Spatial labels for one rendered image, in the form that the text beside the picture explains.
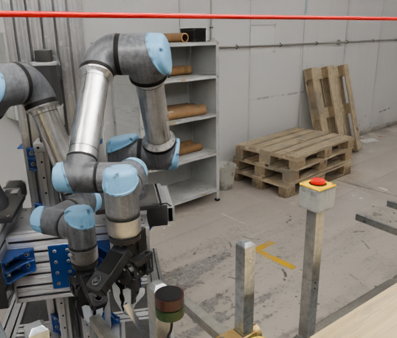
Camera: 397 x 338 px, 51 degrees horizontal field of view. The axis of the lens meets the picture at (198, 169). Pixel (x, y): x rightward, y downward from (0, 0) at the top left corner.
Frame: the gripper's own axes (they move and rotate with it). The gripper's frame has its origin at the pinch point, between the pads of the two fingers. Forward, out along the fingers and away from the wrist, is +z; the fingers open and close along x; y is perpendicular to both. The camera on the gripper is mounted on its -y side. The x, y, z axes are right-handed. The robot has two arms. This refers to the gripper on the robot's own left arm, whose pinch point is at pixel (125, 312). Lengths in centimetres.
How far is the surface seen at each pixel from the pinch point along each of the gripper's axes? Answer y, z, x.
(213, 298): 133, 101, 60
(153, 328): -2.4, -1.9, -11.1
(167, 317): -4.7, -9.0, -17.2
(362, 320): 39, 9, -46
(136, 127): 193, 14, 172
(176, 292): -1.2, -12.6, -16.7
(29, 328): -25.1, -13.9, -2.5
